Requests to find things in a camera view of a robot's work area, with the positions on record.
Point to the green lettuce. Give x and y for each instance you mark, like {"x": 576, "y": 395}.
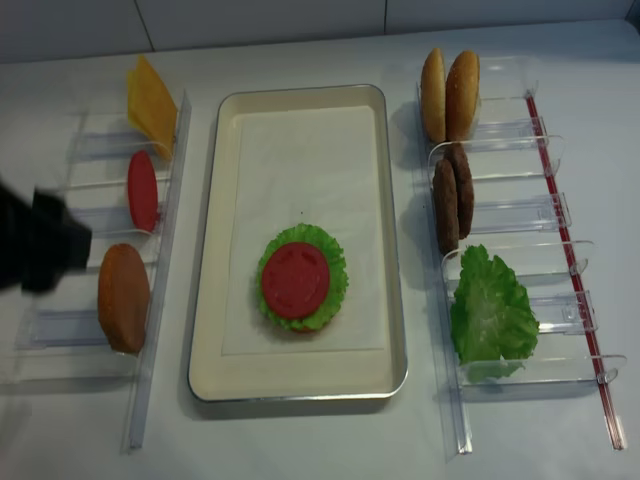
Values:
{"x": 339, "y": 280}

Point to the white paper tray liner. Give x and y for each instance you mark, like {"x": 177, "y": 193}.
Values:
{"x": 316, "y": 167}

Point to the yellow cheese slices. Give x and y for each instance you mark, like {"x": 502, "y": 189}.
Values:
{"x": 150, "y": 107}

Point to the front brown meat patty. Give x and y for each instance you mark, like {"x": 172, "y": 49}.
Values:
{"x": 446, "y": 206}

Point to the right bun top half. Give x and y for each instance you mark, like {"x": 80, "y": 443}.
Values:
{"x": 462, "y": 95}

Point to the brown meat patty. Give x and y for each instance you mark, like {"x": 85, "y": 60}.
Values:
{"x": 446, "y": 206}
{"x": 457, "y": 157}

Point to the brown bun half in rack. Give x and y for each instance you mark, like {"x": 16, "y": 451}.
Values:
{"x": 123, "y": 298}

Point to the clear right ingredient rack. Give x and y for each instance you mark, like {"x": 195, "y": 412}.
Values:
{"x": 517, "y": 219}

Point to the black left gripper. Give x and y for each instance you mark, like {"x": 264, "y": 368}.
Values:
{"x": 15, "y": 235}

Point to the left bun top half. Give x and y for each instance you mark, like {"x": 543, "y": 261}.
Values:
{"x": 432, "y": 96}

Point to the clear ingredient rack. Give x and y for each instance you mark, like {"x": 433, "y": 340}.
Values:
{"x": 113, "y": 195}
{"x": 517, "y": 219}

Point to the clear left ingredient rack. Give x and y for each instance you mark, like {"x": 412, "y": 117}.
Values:
{"x": 113, "y": 195}

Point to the rear brown meat patty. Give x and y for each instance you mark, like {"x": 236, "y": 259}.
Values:
{"x": 457, "y": 157}

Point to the bottom bun on tray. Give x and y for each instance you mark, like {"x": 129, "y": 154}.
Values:
{"x": 304, "y": 329}

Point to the green lettuce leaf in rack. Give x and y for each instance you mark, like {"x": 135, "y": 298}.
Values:
{"x": 493, "y": 327}

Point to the red rack rail strip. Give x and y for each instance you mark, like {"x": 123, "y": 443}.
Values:
{"x": 613, "y": 424}

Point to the cream metal tray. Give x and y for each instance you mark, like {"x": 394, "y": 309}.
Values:
{"x": 215, "y": 376}

